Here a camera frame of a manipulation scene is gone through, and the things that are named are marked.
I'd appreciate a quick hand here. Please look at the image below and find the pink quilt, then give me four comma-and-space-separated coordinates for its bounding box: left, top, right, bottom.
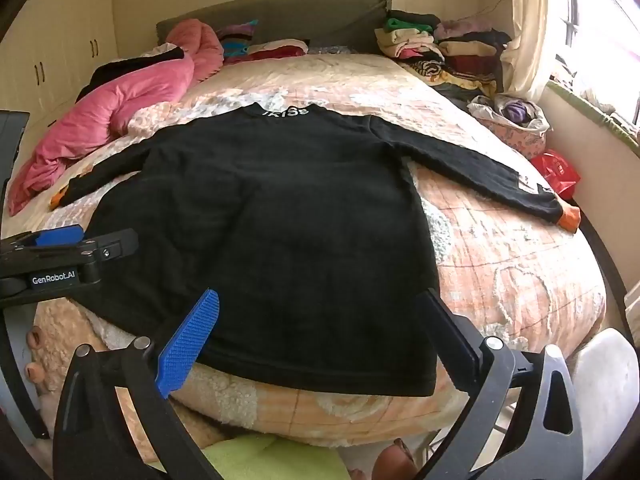
9, 18, 225, 216

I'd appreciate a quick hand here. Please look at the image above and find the black sweater with orange cuffs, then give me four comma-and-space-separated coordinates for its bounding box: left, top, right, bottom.
49, 102, 582, 397

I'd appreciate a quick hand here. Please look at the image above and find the floral storage box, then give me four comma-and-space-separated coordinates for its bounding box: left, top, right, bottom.
492, 122, 548, 162

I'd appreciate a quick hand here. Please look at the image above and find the striped colourful pillow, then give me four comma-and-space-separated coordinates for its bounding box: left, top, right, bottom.
217, 20, 261, 61

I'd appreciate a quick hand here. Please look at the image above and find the cream wardrobe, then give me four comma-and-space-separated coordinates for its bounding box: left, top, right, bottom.
0, 0, 121, 133

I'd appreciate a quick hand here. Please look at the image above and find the pile of folded clothes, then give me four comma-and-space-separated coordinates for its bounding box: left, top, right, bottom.
374, 9, 513, 98

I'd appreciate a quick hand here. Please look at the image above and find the window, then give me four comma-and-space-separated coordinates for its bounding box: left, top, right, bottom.
560, 0, 640, 126

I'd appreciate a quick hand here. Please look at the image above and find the red plastic bag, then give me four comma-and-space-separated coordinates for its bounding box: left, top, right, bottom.
530, 149, 582, 200

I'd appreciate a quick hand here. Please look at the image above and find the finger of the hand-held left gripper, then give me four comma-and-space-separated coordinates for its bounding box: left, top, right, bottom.
0, 225, 86, 257
50, 228, 139, 273

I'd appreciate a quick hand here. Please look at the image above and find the person's left hand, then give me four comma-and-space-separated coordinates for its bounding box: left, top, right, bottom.
24, 325, 51, 411

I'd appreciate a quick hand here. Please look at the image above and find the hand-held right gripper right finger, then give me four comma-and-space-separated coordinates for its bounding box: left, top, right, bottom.
414, 287, 586, 480

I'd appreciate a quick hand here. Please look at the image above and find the light green cloth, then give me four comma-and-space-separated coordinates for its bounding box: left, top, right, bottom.
200, 434, 353, 480

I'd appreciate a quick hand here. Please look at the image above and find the cream curtain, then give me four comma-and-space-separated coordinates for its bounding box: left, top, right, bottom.
500, 0, 566, 106

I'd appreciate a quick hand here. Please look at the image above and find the green windowsill cloth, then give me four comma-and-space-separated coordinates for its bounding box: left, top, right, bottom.
547, 79, 640, 148

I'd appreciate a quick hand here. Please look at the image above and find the grey-green headboard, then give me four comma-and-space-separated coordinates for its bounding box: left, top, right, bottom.
156, 0, 393, 53

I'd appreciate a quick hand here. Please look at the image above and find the white fluffy cloth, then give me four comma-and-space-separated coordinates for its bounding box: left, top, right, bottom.
570, 329, 628, 466

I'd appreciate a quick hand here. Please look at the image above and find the black garment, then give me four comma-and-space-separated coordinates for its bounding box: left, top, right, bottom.
75, 44, 186, 102

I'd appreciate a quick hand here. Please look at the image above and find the red and cream pillow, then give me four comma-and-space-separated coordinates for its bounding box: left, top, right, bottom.
225, 40, 308, 64

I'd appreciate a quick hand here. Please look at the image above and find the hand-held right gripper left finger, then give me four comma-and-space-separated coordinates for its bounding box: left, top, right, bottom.
52, 287, 221, 480

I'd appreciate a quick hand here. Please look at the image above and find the grey patterned pillow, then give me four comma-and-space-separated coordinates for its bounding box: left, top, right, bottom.
306, 42, 358, 57

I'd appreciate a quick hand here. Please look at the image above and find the white plastic bag of clothes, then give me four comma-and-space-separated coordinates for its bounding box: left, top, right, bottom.
467, 94, 551, 137

